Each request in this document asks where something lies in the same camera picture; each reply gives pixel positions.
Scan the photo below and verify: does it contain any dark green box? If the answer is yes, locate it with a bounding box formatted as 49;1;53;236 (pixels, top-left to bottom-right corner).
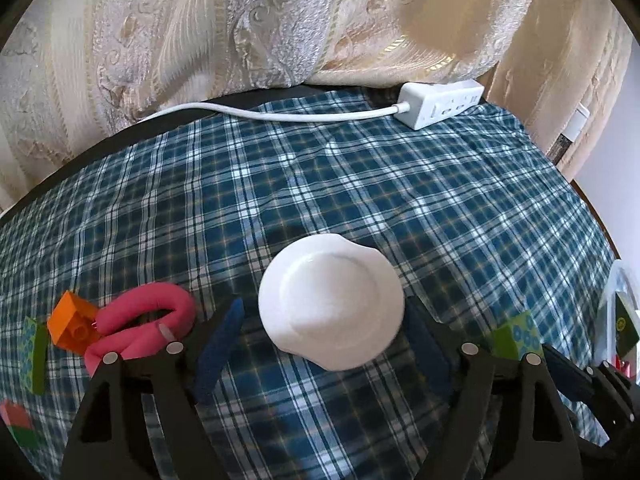
614;294;640;356

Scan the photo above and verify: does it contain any cream patterned curtain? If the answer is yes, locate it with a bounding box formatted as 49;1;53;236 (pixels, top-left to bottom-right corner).
485;0;633;181
0;0;543;211

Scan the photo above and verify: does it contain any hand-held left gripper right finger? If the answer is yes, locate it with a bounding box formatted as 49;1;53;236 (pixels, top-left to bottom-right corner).
402;295;583;480

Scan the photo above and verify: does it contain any red and green toy block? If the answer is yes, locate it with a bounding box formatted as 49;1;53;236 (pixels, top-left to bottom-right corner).
0;400;38;453

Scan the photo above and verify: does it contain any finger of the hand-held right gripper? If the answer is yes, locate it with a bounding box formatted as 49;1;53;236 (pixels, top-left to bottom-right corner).
542;344;598;406

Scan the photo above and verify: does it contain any pink foam hair curler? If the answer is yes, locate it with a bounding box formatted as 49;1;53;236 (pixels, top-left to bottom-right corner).
82;282;197;376

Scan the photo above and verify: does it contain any clear plastic bowl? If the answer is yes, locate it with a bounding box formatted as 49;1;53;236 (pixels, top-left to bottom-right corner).
595;259;640;378

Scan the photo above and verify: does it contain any white round jar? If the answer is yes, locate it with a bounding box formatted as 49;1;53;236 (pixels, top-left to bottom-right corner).
257;233;406;372

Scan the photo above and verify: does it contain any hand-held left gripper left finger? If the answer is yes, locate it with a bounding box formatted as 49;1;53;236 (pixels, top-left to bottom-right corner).
62;297;246;480

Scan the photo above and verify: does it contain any white power strip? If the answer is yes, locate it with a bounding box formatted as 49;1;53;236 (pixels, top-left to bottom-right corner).
394;80;486;130

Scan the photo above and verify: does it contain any white power cable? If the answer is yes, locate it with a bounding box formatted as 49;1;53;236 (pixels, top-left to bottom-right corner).
135;101;411;123

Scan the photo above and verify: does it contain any green dotted toy block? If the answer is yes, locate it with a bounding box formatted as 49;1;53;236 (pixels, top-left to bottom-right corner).
492;310;546;361
20;317;51;396

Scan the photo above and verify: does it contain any orange toy block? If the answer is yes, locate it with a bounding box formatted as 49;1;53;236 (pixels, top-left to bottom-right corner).
47;291;98;358

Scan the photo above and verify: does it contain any blue plaid tablecloth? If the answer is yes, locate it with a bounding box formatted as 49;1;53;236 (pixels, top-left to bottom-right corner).
0;87;621;480

